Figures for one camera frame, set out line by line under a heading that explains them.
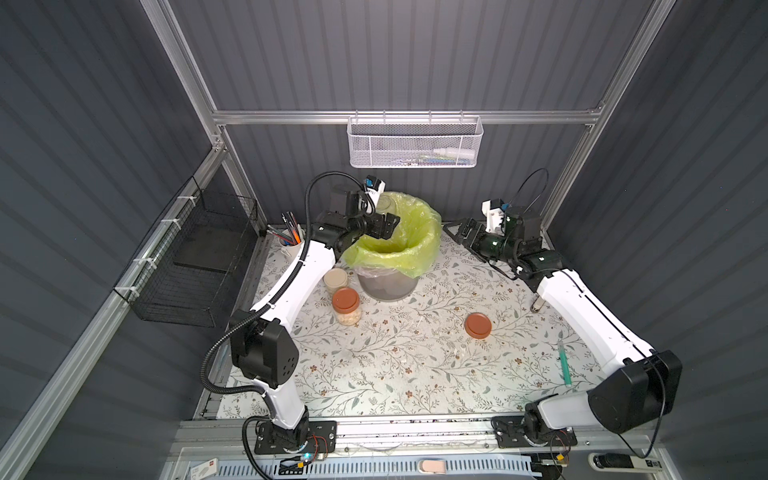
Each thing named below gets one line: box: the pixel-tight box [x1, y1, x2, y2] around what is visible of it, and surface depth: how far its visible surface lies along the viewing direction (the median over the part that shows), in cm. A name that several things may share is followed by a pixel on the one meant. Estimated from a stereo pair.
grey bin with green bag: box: [342, 192, 442, 302], surface depth 84 cm
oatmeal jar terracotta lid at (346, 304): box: [332, 287, 362, 327], surface depth 89 cm
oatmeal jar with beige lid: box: [323, 268, 348, 294], surface depth 98 cm
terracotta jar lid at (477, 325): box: [464, 312, 492, 339], surface depth 93 cm
